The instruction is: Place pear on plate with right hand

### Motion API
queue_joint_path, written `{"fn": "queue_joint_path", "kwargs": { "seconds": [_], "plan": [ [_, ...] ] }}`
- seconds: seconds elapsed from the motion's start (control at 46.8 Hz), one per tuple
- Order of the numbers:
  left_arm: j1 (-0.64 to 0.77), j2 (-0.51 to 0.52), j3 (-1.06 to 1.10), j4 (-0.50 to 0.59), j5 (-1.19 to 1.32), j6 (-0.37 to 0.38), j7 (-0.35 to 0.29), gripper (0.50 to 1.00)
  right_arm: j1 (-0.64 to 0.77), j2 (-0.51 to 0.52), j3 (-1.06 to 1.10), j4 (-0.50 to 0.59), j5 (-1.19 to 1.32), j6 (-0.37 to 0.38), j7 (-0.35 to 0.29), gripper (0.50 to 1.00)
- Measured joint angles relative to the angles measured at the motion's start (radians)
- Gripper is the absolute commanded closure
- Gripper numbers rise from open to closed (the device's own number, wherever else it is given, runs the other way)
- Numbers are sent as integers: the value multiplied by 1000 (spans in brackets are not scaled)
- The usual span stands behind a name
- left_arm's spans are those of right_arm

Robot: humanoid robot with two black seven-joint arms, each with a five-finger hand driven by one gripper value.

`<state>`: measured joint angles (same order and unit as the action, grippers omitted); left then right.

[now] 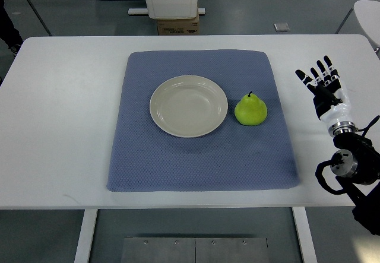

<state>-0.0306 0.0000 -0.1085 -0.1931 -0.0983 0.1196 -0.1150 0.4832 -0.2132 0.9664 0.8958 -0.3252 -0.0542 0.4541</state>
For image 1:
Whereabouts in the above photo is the white round side table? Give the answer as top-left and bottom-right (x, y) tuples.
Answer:
(353, 0), (380, 54)

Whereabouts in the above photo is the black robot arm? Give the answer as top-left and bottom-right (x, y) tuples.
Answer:
(315, 116), (379, 235)

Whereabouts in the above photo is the blue woven placemat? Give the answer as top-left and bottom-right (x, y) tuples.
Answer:
(107, 49), (299, 192)

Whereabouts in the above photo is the white right table leg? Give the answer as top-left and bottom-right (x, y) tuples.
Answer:
(292, 207), (318, 263)

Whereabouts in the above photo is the green pear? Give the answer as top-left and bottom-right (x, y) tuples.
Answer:
(234, 91), (267, 126)

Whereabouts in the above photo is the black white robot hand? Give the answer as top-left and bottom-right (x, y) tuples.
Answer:
(295, 55), (357, 137)

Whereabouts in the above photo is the white table leg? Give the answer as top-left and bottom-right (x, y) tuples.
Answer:
(292, 207), (318, 263)
(74, 209), (98, 263)

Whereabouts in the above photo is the person's dark trouser leg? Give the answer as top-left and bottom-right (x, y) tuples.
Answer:
(0, 0), (23, 57)

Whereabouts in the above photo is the grey floor outlet plate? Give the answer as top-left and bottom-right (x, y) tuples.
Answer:
(273, 23), (290, 33)

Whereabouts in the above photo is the white left table leg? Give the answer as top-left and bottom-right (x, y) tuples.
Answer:
(74, 209), (98, 263)

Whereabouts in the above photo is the brown cardboard box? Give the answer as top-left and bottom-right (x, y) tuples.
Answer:
(157, 14), (200, 36)

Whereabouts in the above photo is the black tripod leg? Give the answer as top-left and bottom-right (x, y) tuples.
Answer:
(26, 0), (53, 36)

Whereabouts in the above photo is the cream ceramic plate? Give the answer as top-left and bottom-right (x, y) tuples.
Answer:
(149, 75), (228, 138)

